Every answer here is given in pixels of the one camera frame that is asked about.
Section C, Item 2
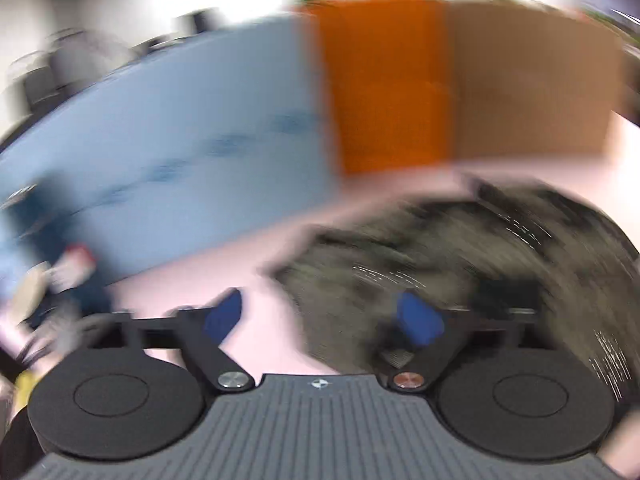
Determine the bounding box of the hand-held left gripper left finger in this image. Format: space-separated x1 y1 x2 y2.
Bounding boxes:
89 287 253 393

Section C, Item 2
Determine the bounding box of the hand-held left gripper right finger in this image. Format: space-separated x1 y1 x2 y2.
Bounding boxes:
375 290 553 393

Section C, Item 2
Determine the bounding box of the black patterned garment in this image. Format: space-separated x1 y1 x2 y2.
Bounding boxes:
260 175 640 406

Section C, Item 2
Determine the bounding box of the light blue board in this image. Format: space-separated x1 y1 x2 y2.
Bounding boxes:
0 15 341 306

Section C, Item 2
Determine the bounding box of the orange box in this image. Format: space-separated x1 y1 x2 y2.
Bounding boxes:
295 0 456 177

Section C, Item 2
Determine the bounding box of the brown cardboard box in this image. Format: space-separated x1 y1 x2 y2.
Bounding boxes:
445 2 626 163

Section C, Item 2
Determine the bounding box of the grey office chair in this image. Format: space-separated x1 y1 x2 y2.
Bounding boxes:
10 30 131 111

